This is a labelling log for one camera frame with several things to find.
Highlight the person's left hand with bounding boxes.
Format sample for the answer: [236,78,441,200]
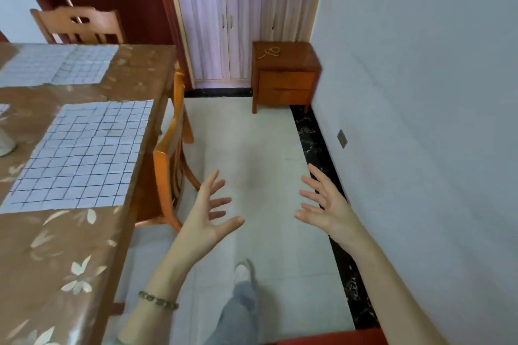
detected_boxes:
[161,169,246,277]

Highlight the person's right hand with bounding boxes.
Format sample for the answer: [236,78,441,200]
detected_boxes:
[294,163,367,254]

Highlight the person's right forearm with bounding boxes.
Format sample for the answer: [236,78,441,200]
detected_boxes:
[346,233,450,345]

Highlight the person's grey trousers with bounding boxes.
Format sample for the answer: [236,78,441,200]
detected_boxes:
[202,280,262,345]

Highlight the white shoe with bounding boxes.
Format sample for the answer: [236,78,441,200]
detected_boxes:
[234,258,256,287]

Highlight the wooden dining chair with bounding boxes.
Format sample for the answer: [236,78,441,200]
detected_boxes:
[30,6,125,45]
[133,70,202,233]

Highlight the red floor mat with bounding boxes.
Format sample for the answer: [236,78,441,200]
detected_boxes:
[267,327,389,345]

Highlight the brown floral wooden table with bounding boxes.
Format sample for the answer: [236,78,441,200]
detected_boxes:
[0,42,181,345]

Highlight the brown wooden nightstand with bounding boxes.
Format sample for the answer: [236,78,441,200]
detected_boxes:
[250,40,323,115]

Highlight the pale striped wooden cabinet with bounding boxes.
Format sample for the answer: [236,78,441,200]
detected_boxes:
[163,0,331,90]

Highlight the cream bottle with pink lid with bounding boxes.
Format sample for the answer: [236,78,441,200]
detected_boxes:
[0,124,18,157]

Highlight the dark beaded bracelet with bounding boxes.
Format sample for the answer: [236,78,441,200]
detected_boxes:
[137,290,180,312]

